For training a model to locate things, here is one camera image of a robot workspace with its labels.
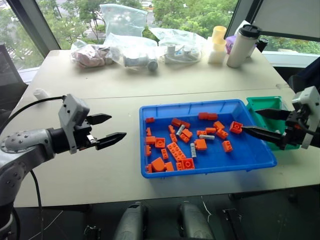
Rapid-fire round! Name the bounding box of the small black floor clamp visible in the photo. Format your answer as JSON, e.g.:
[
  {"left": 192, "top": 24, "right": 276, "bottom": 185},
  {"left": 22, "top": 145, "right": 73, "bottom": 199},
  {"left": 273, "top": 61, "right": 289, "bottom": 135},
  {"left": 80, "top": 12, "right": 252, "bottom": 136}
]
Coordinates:
[{"left": 83, "top": 224, "right": 103, "bottom": 240}]

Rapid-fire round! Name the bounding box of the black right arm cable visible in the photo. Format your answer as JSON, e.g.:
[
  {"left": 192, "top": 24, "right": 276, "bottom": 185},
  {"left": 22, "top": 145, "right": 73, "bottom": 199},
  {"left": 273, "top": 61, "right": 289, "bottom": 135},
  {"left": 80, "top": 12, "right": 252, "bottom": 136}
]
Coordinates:
[{"left": 298, "top": 116, "right": 320, "bottom": 138}]

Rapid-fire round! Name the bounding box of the smooth orange block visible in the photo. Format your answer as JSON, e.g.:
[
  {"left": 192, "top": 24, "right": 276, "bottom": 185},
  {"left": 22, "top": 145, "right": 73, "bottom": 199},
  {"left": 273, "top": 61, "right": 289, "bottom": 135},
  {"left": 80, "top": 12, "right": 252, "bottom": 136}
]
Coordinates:
[{"left": 194, "top": 138, "right": 208, "bottom": 151}]

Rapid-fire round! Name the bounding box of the grey board panel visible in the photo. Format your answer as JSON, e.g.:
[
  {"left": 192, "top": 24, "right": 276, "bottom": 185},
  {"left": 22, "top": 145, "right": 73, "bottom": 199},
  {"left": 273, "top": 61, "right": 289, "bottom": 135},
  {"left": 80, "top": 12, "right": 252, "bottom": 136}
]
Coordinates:
[{"left": 224, "top": 0, "right": 320, "bottom": 43}]

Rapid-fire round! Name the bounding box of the black cup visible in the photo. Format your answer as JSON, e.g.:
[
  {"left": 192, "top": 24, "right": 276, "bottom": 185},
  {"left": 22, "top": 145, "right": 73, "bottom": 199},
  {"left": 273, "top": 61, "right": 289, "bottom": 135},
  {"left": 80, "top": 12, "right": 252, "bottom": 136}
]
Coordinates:
[{"left": 255, "top": 36, "right": 270, "bottom": 54}]

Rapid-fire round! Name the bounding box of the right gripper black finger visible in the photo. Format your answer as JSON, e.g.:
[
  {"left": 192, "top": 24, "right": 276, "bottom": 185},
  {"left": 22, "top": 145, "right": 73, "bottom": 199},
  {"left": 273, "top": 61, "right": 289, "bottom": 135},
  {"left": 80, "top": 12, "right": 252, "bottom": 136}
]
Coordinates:
[
  {"left": 255, "top": 108, "right": 292, "bottom": 121},
  {"left": 242, "top": 125, "right": 286, "bottom": 151}
]

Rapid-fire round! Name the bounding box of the plastic bag with power strip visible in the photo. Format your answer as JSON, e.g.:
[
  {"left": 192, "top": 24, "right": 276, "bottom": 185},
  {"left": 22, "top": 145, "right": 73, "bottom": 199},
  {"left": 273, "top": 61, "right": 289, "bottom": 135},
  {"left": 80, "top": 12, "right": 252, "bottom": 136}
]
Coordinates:
[{"left": 149, "top": 26, "right": 207, "bottom": 65}]

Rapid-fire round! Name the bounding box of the white paper roll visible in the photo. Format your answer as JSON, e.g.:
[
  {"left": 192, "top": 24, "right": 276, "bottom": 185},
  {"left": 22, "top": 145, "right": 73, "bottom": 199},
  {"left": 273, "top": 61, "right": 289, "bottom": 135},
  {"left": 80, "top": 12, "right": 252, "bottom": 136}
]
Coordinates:
[{"left": 33, "top": 87, "right": 50, "bottom": 101}]

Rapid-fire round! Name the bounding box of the black chair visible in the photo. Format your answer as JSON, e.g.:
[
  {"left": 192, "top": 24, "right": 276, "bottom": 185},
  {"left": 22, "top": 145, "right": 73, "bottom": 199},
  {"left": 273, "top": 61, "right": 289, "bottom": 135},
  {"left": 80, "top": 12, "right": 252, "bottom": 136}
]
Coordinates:
[{"left": 0, "top": 41, "right": 29, "bottom": 111}]

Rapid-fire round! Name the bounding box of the plastic bag with grey cylinder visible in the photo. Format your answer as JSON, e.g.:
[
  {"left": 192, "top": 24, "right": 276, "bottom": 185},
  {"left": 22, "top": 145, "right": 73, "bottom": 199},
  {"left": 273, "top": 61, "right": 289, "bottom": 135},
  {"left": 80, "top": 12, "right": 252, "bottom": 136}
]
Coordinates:
[{"left": 103, "top": 32, "right": 160, "bottom": 74}]

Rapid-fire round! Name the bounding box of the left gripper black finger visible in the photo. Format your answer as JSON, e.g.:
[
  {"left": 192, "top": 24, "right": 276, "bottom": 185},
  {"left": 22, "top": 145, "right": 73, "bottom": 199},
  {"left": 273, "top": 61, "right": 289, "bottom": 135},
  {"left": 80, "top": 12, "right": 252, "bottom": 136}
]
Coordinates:
[
  {"left": 87, "top": 113, "right": 113, "bottom": 126},
  {"left": 95, "top": 132, "right": 127, "bottom": 151}
]

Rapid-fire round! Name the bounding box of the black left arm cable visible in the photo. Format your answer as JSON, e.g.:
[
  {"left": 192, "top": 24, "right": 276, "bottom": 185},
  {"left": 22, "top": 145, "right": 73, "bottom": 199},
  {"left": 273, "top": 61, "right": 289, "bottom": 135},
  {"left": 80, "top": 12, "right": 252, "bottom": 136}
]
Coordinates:
[{"left": 0, "top": 95, "right": 67, "bottom": 134}]

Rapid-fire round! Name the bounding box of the dark seat back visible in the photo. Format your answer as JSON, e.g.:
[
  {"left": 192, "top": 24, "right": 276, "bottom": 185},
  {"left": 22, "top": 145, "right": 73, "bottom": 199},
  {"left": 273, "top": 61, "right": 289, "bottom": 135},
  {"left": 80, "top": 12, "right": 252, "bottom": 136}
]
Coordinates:
[{"left": 286, "top": 59, "right": 320, "bottom": 96}]

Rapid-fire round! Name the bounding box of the plastic bag with pink items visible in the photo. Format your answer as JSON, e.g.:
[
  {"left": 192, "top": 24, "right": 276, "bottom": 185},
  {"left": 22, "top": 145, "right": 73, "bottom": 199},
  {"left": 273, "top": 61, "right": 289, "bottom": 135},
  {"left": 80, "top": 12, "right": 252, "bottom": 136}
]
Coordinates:
[{"left": 70, "top": 39, "right": 116, "bottom": 69}]

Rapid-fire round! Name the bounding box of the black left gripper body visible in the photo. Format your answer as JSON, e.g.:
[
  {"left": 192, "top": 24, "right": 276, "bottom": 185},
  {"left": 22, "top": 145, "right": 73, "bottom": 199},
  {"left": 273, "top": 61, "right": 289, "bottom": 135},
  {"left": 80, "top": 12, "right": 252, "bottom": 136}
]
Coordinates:
[{"left": 74, "top": 116, "right": 99, "bottom": 152}]

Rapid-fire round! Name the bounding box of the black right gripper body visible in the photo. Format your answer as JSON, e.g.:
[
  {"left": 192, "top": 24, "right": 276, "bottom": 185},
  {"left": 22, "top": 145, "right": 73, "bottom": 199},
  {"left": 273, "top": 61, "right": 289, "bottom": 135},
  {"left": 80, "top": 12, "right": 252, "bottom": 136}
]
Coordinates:
[{"left": 280, "top": 109, "right": 311, "bottom": 151}]

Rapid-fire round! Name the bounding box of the orange 2x6 Lego plate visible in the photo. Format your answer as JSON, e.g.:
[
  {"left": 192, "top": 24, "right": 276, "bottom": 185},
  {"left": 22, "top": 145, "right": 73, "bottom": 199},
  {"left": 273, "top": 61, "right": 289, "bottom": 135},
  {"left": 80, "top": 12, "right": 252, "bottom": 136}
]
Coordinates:
[{"left": 166, "top": 142, "right": 187, "bottom": 162}]

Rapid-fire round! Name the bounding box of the black metal bracket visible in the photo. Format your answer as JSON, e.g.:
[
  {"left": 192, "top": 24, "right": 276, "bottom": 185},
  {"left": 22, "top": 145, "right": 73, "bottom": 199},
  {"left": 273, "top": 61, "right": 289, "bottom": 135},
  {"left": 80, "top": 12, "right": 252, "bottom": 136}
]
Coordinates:
[{"left": 221, "top": 207, "right": 243, "bottom": 240}]

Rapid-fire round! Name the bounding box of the dark rounded grey shape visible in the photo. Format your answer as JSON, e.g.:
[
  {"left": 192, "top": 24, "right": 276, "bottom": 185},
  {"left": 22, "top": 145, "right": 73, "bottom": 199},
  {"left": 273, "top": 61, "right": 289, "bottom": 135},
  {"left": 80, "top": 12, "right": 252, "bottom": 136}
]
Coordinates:
[
  {"left": 176, "top": 201, "right": 215, "bottom": 240},
  {"left": 112, "top": 201, "right": 149, "bottom": 240}
]

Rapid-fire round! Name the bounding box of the blue plastic tray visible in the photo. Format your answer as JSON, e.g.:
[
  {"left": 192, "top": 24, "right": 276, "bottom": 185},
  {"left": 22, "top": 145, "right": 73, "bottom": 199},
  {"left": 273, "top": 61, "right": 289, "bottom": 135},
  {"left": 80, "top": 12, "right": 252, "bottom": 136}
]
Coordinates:
[{"left": 139, "top": 99, "right": 278, "bottom": 179}]

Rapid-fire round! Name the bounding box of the orange smooth Lego piece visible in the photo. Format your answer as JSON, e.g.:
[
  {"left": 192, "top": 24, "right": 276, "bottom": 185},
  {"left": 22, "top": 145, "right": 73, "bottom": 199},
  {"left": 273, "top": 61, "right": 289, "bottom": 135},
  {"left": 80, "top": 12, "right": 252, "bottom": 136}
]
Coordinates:
[{"left": 150, "top": 156, "right": 167, "bottom": 174}]

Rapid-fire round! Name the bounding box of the thin black hanging cable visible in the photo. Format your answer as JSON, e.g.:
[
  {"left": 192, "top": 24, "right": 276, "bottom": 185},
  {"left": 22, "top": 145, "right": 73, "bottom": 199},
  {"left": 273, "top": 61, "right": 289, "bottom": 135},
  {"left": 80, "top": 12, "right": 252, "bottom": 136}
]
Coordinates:
[{"left": 29, "top": 169, "right": 45, "bottom": 240}]

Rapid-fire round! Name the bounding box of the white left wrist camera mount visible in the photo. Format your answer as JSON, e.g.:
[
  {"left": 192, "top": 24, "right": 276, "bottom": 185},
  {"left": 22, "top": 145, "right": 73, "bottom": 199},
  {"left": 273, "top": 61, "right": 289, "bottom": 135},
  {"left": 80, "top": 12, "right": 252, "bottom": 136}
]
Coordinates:
[{"left": 58, "top": 93, "right": 91, "bottom": 155}]

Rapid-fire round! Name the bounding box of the purple packet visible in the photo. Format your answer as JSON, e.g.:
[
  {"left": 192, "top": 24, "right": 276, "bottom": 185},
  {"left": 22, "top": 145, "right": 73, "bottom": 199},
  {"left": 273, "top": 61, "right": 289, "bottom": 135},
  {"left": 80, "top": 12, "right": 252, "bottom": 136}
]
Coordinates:
[{"left": 224, "top": 35, "right": 238, "bottom": 55}]

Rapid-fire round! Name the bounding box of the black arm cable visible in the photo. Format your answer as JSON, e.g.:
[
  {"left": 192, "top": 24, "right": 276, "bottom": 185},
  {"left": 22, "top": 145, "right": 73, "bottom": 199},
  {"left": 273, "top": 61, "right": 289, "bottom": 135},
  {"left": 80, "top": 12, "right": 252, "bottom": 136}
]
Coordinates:
[
  {"left": 298, "top": 116, "right": 320, "bottom": 138},
  {"left": 0, "top": 95, "right": 67, "bottom": 134}
]

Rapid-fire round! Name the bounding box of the tall clear plastic bag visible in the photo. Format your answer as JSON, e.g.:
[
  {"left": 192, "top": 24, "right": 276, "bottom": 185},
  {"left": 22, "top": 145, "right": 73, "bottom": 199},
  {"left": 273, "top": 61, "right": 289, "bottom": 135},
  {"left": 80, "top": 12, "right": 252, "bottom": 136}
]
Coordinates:
[{"left": 99, "top": 3, "right": 149, "bottom": 39}]

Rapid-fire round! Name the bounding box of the pale yellow cup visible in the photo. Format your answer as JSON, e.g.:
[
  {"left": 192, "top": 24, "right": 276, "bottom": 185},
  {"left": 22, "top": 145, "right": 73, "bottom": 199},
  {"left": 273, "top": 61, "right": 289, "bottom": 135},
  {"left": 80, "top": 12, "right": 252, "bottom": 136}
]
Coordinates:
[{"left": 211, "top": 25, "right": 228, "bottom": 45}]

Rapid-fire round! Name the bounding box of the green plastic bin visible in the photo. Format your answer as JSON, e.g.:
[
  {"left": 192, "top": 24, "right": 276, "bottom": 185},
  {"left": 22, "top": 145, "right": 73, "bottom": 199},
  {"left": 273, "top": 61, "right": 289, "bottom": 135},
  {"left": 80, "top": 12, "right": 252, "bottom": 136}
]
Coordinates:
[{"left": 245, "top": 95, "right": 301, "bottom": 152}]

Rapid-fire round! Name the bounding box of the white tumbler with black lid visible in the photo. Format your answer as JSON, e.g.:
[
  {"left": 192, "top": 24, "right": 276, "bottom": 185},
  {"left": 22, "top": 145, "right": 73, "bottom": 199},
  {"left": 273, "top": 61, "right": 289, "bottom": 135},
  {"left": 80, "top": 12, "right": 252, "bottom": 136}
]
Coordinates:
[{"left": 226, "top": 23, "right": 261, "bottom": 69}]

